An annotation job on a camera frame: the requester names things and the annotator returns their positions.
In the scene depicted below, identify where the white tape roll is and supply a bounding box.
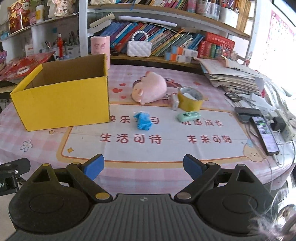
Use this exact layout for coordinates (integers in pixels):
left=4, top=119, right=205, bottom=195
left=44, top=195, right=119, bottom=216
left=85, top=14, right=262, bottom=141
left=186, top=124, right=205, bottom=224
left=17, top=66, right=30, bottom=75

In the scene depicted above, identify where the yellow cardboard box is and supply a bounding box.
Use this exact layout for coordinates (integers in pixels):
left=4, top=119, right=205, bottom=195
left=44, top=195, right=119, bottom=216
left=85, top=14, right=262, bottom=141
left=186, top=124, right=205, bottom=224
left=11, top=54, right=110, bottom=131

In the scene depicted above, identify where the black smartphone lit screen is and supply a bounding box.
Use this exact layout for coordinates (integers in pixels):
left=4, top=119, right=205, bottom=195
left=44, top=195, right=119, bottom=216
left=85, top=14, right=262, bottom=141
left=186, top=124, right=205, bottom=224
left=249, top=116, right=280, bottom=156

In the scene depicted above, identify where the orange white box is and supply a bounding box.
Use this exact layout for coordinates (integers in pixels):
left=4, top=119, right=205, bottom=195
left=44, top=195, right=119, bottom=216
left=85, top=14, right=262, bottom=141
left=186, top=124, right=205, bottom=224
left=171, top=46, right=198, bottom=58
left=164, top=52, right=192, bottom=63

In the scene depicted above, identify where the white quilted pearl handbag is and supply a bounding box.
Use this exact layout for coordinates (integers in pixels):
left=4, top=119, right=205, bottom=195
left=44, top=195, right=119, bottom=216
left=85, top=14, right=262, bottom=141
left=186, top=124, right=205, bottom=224
left=126, top=31, right=152, bottom=57

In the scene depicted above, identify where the wooden bookshelf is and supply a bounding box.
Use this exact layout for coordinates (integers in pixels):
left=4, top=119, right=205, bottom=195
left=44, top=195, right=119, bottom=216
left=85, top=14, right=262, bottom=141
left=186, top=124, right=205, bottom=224
left=79, top=1, right=253, bottom=70

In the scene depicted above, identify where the orange white box lower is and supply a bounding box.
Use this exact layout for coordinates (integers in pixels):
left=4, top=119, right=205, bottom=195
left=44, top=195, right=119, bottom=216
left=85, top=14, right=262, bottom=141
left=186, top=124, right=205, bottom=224
left=164, top=52, right=192, bottom=63

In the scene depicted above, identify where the orange white box upper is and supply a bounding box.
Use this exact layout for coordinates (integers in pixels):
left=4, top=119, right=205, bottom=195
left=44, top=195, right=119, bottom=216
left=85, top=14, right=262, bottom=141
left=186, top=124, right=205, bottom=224
left=171, top=46, right=198, bottom=58

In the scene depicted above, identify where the yellow tape roll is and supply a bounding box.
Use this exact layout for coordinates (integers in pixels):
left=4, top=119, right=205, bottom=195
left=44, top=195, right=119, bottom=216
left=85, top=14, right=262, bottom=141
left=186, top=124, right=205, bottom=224
left=177, top=86, right=204, bottom=112

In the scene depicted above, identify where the white power strip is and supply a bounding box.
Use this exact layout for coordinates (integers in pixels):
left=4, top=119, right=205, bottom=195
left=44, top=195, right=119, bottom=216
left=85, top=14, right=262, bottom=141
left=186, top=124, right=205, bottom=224
left=267, top=109, right=295, bottom=142

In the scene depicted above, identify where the pink plush pig toy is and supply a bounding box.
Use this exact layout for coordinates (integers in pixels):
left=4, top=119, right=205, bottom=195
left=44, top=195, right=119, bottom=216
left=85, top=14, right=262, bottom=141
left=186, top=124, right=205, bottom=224
left=131, top=71, right=167, bottom=105

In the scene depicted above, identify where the red plastic bag sheet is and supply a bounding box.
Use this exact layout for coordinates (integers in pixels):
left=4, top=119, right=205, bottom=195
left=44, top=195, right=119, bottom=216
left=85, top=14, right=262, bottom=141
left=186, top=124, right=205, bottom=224
left=1, top=51, right=54, bottom=82

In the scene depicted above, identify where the red santa pen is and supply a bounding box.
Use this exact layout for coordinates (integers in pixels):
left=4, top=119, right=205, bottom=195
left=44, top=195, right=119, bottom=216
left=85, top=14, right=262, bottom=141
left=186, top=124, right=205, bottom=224
left=57, top=33, right=63, bottom=60

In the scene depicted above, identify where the small black phone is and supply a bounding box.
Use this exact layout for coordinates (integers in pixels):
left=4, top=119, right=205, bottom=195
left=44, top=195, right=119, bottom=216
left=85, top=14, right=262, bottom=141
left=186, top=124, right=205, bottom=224
left=224, top=92, right=242, bottom=102

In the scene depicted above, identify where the stack of papers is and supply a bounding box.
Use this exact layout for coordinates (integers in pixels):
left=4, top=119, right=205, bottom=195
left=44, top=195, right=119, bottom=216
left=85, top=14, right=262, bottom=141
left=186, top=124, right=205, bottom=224
left=198, top=59, right=265, bottom=96

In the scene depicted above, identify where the red thick book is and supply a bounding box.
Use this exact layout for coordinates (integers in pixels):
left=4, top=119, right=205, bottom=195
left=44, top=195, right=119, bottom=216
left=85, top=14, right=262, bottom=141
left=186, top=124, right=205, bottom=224
left=204, top=32, right=235, bottom=50

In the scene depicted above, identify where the pink cylindrical container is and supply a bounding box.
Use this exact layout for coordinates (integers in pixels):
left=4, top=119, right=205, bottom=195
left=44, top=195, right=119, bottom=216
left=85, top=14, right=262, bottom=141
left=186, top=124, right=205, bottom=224
left=90, top=36, right=110, bottom=70

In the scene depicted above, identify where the mint green small stapler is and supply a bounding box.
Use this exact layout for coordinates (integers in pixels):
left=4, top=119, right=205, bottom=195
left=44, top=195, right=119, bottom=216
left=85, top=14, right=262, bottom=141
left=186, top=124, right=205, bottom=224
left=177, top=111, right=201, bottom=123

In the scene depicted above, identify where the blue crumpled paper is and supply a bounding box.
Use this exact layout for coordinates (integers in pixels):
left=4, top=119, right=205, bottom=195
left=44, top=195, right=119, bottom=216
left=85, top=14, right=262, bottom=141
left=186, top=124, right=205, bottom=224
left=133, top=112, right=152, bottom=131

